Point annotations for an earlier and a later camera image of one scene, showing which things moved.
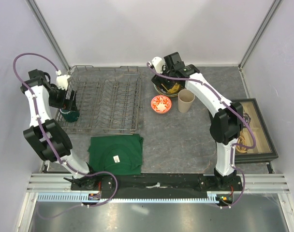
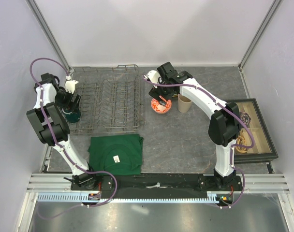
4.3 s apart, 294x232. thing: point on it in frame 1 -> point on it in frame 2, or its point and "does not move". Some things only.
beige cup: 185,98 does not move
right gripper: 158,79 -> 155,92
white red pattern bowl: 161,104 does not move
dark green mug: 70,116 does not move
